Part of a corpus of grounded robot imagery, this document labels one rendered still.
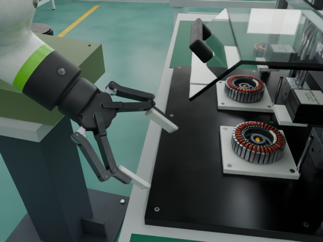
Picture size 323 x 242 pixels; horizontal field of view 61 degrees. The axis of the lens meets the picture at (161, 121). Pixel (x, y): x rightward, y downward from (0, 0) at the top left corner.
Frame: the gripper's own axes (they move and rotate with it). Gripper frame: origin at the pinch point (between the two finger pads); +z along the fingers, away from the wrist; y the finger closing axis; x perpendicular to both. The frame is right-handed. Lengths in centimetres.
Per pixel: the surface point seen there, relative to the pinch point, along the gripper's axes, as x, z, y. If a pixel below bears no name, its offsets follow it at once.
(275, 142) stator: 10.1, 19.0, -13.1
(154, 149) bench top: -10.3, 2.7, -5.5
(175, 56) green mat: -34, 1, -57
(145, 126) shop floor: -121, 29, -71
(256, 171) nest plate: 7.7, 18.1, -5.9
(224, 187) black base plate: 5.0, 13.9, -0.1
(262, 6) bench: -51, 41, -161
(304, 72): 9.7, 23.5, -39.4
